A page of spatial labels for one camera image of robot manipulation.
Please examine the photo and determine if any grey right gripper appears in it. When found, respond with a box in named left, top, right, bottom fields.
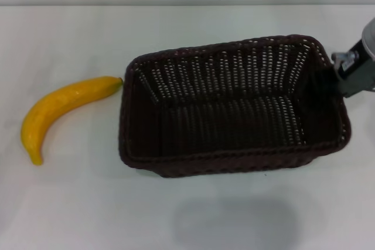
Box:
left=307, top=17, right=375, bottom=98

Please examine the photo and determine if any dark brown woven basket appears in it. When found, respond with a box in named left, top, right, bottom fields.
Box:
left=118, top=34, right=351, bottom=179

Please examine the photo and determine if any yellow banana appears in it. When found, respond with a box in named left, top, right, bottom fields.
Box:
left=19, top=76, right=124, bottom=166

